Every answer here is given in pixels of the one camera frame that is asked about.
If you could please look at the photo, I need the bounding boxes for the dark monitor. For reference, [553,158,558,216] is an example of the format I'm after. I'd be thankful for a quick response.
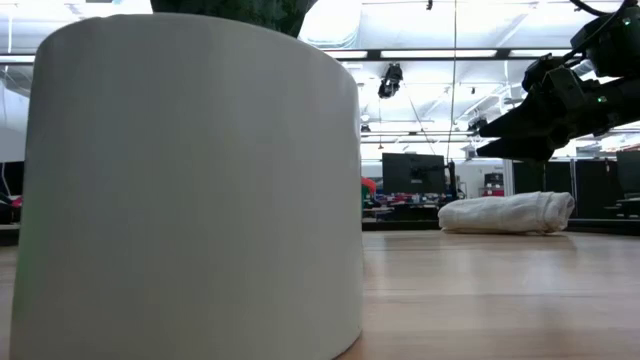
[615,149,640,197]

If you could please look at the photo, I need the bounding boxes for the red box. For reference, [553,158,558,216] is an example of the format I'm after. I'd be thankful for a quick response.
[482,172,505,198]

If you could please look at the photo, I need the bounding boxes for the white folded cloth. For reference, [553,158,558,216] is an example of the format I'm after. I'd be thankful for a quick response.
[437,191,576,235]

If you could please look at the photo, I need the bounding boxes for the red and black object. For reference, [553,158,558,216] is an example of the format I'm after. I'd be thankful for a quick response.
[0,192,24,225]

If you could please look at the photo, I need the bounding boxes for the cluttered workbench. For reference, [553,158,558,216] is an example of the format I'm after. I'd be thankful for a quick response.
[369,192,454,221]

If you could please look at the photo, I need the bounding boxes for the black partition cabinets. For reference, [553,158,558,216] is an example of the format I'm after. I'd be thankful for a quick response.
[511,157,619,220]

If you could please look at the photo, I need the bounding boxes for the teal basket orange rim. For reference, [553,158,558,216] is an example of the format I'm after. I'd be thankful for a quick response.
[360,177,378,211]

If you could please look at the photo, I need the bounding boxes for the black overhead camera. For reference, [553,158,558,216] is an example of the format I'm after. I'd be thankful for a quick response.
[377,62,405,100]

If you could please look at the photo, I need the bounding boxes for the black rig crossbar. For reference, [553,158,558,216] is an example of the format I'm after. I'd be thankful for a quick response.
[0,47,576,65]

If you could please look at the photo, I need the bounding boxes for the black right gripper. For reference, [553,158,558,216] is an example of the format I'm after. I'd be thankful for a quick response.
[476,53,640,162]

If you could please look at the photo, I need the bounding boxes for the black computer monitor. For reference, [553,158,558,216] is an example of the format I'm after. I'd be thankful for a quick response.
[381,152,447,196]

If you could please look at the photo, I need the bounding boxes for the white pillar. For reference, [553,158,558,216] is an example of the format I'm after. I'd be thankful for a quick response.
[501,158,546,197]

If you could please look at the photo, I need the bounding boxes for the white round plant pot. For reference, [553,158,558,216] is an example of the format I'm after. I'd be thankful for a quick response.
[8,12,365,360]

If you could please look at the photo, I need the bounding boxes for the thin hanging cable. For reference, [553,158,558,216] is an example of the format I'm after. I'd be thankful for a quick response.
[446,0,459,162]

